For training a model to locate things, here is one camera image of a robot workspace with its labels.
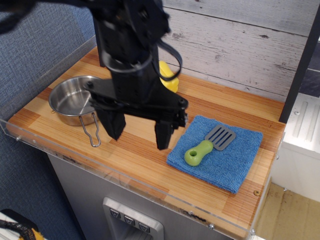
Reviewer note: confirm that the green handled grey spatula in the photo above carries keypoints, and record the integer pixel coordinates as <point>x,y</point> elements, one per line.
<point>218,138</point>

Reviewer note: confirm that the black right upright post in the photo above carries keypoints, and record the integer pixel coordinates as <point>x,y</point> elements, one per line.
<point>304,62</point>

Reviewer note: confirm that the stainless steel pot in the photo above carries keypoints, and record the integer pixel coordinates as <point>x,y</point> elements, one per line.
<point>72,102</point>

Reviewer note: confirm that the clear acrylic table guard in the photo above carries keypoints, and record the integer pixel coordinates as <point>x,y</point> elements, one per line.
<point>134,162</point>

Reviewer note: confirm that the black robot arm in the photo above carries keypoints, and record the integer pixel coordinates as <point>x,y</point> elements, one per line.
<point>129,36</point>

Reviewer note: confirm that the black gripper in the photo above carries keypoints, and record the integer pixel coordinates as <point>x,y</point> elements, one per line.
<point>146,91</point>

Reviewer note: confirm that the white side cabinet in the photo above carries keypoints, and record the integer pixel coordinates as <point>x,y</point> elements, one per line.
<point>297,164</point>

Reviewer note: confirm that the blue folded cloth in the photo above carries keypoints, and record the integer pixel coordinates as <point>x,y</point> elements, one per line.
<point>226,169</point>

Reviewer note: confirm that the grey toy fridge cabinet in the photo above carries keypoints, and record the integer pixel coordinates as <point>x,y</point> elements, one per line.
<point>86,192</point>

